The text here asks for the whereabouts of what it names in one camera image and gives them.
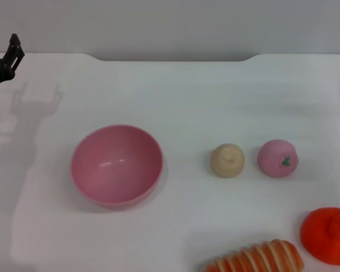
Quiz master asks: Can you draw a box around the pink plastic bowl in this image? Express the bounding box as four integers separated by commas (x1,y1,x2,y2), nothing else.
70,124,164,211

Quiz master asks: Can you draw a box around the orange toy tangerine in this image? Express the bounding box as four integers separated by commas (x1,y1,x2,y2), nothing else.
300,207,340,266

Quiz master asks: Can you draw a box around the beige toy bun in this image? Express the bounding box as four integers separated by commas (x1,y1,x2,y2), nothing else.
210,143,246,179

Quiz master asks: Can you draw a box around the pink toy peach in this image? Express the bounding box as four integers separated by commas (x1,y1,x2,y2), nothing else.
257,138,299,179

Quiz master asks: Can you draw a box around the striped orange toy bread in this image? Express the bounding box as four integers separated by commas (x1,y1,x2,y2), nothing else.
205,239,305,272

